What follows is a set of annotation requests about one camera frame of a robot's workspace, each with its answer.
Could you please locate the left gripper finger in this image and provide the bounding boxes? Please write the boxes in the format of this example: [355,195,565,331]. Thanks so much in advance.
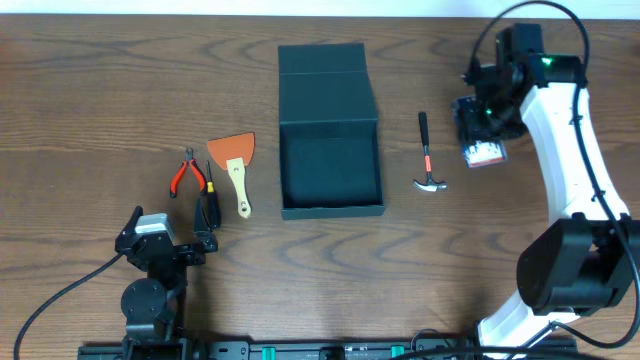
[194,198,211,233]
[122,206,144,237]

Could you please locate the blue screwdriver set package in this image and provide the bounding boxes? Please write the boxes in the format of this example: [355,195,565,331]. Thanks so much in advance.
[452,96,508,169]

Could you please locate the orange scraper wooden handle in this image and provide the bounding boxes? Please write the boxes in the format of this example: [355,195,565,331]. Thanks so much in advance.
[207,132,255,219]

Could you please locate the small claw hammer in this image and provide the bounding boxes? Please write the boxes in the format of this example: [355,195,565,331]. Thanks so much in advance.
[413,112,448,192]

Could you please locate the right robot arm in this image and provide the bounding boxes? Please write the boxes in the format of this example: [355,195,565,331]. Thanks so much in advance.
[453,24,639,349]

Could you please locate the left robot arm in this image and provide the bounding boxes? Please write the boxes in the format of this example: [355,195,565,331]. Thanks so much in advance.
[115,201,218,360]

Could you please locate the black yellow screwdriver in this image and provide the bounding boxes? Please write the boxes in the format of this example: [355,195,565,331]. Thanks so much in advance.
[206,162,221,229]

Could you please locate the black open gift box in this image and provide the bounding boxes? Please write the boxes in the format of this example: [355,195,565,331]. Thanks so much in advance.
[278,43,385,220]

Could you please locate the red handled pliers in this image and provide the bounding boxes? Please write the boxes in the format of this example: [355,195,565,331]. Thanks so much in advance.
[168,146,208,200]

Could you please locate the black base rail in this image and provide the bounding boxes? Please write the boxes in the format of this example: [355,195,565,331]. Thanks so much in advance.
[77,337,579,360]

